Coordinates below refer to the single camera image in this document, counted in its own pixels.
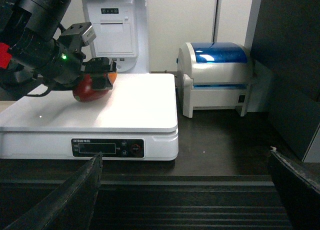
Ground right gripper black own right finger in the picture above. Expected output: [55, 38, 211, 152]
[267, 146, 320, 230]

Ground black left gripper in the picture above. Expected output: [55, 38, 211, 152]
[41, 34, 117, 90]

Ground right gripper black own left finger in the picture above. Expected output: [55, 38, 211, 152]
[5, 152, 103, 230]

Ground dark red mango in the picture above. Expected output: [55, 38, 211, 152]
[72, 72, 118, 103]

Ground white checkout scale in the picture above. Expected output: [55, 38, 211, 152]
[0, 73, 179, 161]

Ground black slatted checkout counter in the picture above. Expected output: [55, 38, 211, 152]
[0, 69, 320, 230]

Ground white POS terminal stand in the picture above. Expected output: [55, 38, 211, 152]
[81, 0, 150, 74]

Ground white blue label printer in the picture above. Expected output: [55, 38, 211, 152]
[176, 42, 254, 118]

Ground dark grey side cabinet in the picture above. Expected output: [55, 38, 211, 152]
[250, 0, 320, 163]

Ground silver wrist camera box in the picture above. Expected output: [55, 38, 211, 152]
[64, 22, 96, 47]

